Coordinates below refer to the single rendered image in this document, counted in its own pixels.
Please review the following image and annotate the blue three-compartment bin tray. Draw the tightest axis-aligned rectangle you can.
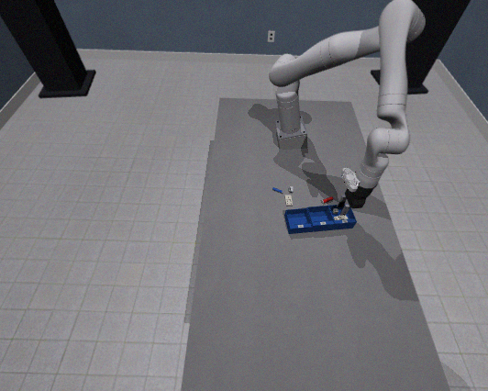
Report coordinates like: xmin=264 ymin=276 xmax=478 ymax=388
xmin=285 ymin=204 xmax=357 ymax=234

